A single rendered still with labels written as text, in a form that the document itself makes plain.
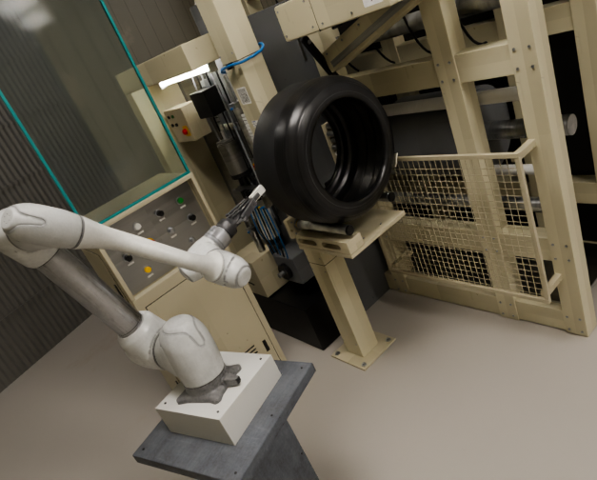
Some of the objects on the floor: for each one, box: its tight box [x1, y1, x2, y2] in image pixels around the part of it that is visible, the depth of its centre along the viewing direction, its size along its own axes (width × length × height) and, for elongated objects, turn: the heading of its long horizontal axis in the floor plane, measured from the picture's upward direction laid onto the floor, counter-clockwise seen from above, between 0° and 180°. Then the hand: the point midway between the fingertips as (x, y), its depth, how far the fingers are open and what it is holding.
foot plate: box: [331, 330, 396, 371], centre depth 280 cm, size 27×27×2 cm
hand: (257, 193), depth 190 cm, fingers closed
